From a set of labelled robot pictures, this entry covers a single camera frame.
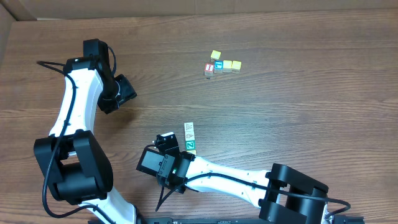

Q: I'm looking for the white letter A block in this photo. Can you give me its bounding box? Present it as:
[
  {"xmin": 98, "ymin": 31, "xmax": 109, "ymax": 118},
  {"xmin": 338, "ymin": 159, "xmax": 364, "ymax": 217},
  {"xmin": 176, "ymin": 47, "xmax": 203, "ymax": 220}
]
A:
[{"xmin": 185, "ymin": 131, "xmax": 195, "ymax": 141}]

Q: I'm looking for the yellow block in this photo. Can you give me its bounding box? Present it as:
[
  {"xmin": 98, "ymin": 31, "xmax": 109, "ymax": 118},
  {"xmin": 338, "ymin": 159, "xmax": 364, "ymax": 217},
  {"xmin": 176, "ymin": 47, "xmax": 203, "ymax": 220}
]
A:
[
  {"xmin": 210, "ymin": 50, "xmax": 221, "ymax": 62},
  {"xmin": 187, "ymin": 150, "xmax": 197, "ymax": 155},
  {"xmin": 223, "ymin": 60, "xmax": 233, "ymax": 73},
  {"xmin": 231, "ymin": 60, "xmax": 242, "ymax": 73}
]

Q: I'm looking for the red letter I block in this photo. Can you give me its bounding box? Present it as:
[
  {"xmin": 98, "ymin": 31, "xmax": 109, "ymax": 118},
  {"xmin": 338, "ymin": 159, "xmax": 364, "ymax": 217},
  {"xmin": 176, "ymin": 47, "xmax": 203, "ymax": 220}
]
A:
[{"xmin": 204, "ymin": 63, "xmax": 214, "ymax": 77}]

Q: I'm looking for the yellow block top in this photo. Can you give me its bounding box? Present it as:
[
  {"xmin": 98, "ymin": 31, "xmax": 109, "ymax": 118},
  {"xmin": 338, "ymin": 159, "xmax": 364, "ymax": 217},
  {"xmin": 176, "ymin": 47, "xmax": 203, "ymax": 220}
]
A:
[{"xmin": 210, "ymin": 50, "xmax": 221, "ymax": 62}]

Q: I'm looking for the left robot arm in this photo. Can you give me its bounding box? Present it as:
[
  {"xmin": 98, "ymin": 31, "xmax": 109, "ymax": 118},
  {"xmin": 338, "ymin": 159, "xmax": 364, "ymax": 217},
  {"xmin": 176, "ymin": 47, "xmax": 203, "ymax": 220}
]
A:
[{"xmin": 34, "ymin": 39, "xmax": 145, "ymax": 223}]

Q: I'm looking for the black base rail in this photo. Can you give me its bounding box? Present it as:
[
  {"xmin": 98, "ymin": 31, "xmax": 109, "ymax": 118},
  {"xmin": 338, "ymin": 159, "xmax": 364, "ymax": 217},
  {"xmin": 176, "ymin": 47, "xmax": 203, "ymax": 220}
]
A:
[{"xmin": 144, "ymin": 215, "xmax": 365, "ymax": 224}]

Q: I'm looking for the white patterned block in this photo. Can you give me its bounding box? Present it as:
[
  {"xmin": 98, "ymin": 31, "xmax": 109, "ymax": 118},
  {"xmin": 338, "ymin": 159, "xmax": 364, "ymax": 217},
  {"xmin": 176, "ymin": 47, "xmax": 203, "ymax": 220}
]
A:
[{"xmin": 184, "ymin": 122, "xmax": 194, "ymax": 132}]

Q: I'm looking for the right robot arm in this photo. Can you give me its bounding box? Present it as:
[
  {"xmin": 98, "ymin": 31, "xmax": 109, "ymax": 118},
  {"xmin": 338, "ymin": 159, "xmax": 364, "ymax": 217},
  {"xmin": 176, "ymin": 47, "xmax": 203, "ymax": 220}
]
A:
[{"xmin": 137, "ymin": 133, "xmax": 333, "ymax": 224}]

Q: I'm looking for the blue letter block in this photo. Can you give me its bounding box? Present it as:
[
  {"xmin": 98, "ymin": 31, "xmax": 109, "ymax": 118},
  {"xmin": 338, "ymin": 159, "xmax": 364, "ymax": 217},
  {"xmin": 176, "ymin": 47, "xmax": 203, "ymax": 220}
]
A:
[{"xmin": 214, "ymin": 61, "xmax": 223, "ymax": 73}]

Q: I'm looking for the green letter Z block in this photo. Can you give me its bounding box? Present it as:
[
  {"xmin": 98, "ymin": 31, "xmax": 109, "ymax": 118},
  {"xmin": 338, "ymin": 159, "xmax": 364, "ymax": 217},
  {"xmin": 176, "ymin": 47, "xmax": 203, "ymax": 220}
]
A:
[{"xmin": 185, "ymin": 140, "xmax": 196, "ymax": 151}]

